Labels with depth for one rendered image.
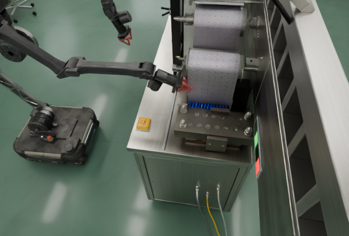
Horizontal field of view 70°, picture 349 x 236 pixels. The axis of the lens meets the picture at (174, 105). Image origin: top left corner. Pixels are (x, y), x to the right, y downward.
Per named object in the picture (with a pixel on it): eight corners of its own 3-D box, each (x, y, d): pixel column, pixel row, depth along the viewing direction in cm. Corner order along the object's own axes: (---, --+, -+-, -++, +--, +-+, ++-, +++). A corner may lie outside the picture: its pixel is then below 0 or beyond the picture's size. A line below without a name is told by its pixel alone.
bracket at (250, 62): (245, 59, 118) (246, 56, 117) (257, 60, 118) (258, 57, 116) (245, 67, 115) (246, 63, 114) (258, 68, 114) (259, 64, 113)
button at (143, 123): (139, 119, 144) (138, 116, 142) (151, 120, 143) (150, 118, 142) (136, 128, 140) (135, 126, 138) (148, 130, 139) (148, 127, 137)
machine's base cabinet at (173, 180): (187, 28, 359) (188, -36, 293) (232, 31, 351) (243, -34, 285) (148, 203, 201) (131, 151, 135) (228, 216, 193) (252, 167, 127)
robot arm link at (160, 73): (155, 73, 118) (157, 65, 122) (150, 81, 124) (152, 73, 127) (168, 79, 120) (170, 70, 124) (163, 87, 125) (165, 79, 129)
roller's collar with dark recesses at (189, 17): (185, 21, 136) (185, 10, 131) (196, 21, 135) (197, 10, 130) (184, 27, 132) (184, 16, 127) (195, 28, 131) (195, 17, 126)
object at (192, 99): (188, 106, 139) (188, 95, 132) (230, 110, 136) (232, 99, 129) (187, 107, 138) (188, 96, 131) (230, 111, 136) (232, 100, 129)
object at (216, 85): (187, 95, 132) (187, 69, 118) (231, 99, 129) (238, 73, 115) (187, 96, 132) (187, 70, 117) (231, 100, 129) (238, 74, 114)
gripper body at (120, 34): (130, 27, 166) (124, 18, 161) (126, 37, 161) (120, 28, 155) (121, 29, 169) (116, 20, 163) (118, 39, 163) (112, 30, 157)
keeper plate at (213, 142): (205, 146, 130) (207, 135, 122) (225, 149, 129) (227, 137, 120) (205, 150, 129) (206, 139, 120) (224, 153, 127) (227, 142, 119)
